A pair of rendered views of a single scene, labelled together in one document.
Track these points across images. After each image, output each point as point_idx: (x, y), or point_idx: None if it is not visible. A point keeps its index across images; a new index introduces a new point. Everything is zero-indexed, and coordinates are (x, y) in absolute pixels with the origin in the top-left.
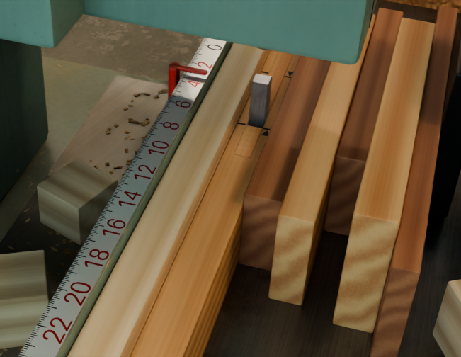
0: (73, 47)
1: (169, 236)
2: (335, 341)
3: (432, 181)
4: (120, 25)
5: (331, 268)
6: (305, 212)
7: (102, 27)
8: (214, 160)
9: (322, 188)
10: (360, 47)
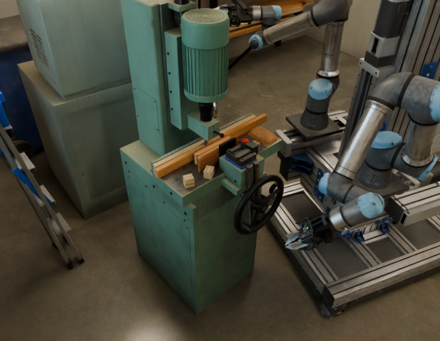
0: (273, 130)
1: (183, 151)
2: (197, 168)
3: (210, 155)
4: (290, 127)
5: None
6: (197, 153)
7: (284, 126)
8: (194, 147)
9: (201, 152)
10: (208, 139)
